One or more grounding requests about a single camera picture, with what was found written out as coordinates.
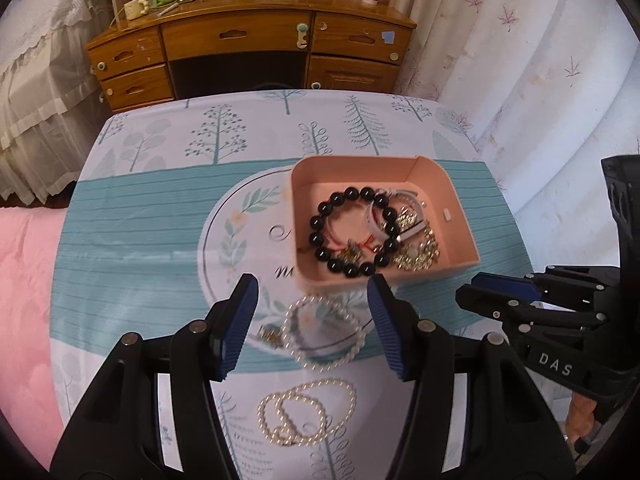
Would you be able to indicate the gold round pendant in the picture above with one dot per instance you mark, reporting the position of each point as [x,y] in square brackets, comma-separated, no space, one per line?
[351,255]

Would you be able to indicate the white leaf print curtain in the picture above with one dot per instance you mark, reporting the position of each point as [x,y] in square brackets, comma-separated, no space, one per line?
[525,85]

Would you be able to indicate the small metal charm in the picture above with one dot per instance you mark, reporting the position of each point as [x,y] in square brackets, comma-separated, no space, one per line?
[270,336]

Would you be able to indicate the pink cardboard box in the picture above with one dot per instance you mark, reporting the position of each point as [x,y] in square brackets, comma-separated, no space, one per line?
[350,167]

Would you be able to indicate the pink blanket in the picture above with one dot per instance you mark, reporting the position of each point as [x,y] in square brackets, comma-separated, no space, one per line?
[25,285]

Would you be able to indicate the gold leaf earring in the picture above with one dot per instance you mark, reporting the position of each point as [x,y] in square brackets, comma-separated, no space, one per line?
[407,217]
[417,255]

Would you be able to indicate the white lace cover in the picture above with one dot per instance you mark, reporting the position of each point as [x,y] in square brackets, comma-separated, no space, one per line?
[40,60]

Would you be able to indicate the person's right hand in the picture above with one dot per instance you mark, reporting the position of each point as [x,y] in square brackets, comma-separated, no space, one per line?
[582,425]

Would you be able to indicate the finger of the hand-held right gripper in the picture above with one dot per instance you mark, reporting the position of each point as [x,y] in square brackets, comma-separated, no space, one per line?
[490,305]
[505,285]

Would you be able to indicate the tree print tablecloth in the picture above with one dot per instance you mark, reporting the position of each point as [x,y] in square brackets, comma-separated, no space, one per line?
[125,210]

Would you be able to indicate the cream telephone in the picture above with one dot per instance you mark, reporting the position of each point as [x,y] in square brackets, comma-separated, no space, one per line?
[136,9]

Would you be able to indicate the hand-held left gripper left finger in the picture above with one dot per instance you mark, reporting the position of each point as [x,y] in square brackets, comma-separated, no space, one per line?
[235,330]

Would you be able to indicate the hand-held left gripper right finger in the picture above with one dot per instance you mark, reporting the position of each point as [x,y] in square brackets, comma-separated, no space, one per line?
[390,330]

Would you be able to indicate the wooden dresser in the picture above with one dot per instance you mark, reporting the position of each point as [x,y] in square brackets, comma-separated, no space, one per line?
[240,35]

